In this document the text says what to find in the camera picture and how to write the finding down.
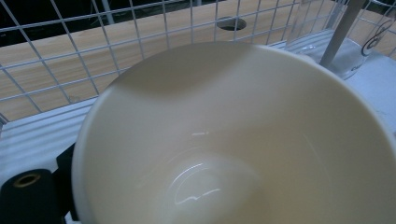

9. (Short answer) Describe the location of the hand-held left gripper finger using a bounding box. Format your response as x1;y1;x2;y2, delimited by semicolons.
55;142;79;222

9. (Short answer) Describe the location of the white wire shelf rack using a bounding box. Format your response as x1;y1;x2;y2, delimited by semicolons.
0;0;396;224

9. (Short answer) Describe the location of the cream ceramic mug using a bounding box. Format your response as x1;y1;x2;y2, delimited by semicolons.
71;41;396;224

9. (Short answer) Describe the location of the clear cup with grey-strap lid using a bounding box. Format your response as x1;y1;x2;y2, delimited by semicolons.
284;0;396;80

